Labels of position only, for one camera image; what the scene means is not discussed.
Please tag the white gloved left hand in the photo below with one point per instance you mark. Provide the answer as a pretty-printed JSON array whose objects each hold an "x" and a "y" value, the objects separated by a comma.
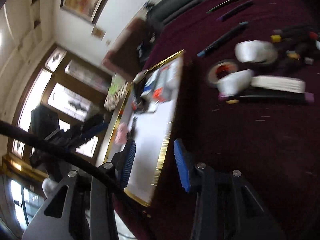
[{"x": 48, "y": 187}]

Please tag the pink fluffy round brooch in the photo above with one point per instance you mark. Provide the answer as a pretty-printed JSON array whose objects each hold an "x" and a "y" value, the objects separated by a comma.
[{"x": 121, "y": 134}]

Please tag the black marker green cap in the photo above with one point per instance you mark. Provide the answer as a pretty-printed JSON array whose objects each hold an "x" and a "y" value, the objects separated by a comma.
[{"x": 221, "y": 5}]

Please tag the black snack packet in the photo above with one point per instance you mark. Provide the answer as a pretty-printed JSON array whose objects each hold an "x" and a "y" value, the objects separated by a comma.
[{"x": 139, "y": 105}]

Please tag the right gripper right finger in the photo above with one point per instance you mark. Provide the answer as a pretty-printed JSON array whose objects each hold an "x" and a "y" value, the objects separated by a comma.
[{"x": 226, "y": 207}]

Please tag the grey red 502 glue box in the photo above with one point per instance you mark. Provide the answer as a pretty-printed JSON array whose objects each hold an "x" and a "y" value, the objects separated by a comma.
[{"x": 163, "y": 89}]

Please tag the blue white medicine box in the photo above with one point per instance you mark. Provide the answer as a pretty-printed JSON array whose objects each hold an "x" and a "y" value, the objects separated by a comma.
[{"x": 150, "y": 86}]

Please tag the black marker teal cap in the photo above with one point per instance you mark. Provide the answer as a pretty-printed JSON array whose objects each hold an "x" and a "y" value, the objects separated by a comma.
[{"x": 225, "y": 38}]

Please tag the gold white tray box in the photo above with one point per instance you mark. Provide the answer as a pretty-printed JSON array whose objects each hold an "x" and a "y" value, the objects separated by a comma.
[{"x": 153, "y": 130}]

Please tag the black marker yellow cap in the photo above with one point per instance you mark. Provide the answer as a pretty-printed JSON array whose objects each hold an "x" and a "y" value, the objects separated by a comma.
[{"x": 293, "y": 35}]

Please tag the black tape roll red core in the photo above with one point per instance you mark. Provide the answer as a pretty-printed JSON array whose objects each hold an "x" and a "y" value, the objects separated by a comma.
[{"x": 220, "y": 70}]

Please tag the small white dropper bottle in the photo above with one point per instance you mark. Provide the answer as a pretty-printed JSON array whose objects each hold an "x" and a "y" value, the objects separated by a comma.
[{"x": 235, "y": 83}]

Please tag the brown armchair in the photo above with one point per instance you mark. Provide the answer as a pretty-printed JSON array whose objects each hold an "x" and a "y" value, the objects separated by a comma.
[{"x": 122, "y": 58}]

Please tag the black marker purple cap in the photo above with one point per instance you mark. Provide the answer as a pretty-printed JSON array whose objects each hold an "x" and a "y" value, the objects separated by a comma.
[{"x": 235, "y": 11}]

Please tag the white pill bottle green label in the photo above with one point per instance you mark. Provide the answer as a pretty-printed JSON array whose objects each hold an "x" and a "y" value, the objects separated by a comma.
[{"x": 253, "y": 51}]

